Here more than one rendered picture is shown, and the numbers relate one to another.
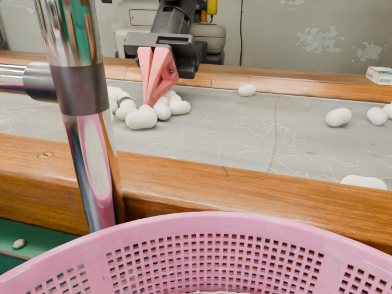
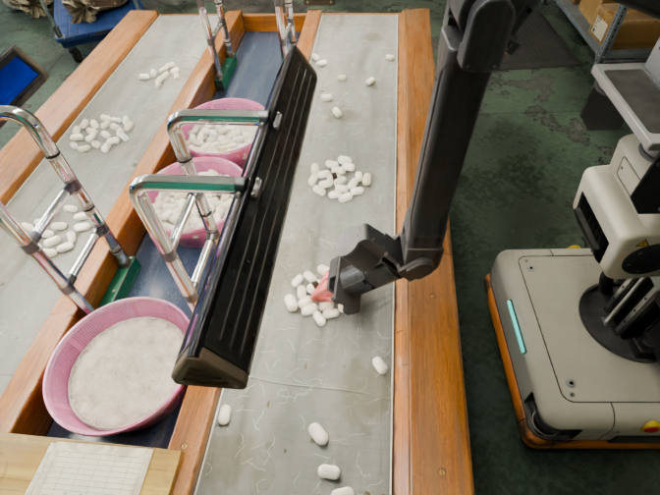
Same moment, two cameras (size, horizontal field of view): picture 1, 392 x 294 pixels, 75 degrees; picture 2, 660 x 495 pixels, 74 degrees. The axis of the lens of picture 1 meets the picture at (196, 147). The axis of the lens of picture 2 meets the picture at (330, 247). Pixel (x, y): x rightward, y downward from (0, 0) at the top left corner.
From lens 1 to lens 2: 0.82 m
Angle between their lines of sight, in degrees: 66
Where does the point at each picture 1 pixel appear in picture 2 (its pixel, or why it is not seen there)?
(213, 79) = (402, 332)
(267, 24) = not seen: outside the picture
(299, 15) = not seen: outside the picture
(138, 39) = (333, 265)
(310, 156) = (264, 402)
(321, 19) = not seen: outside the picture
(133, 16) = (623, 166)
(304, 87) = (401, 423)
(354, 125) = (320, 452)
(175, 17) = (356, 275)
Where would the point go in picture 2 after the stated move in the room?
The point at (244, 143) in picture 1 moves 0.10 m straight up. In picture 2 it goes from (277, 365) to (269, 339)
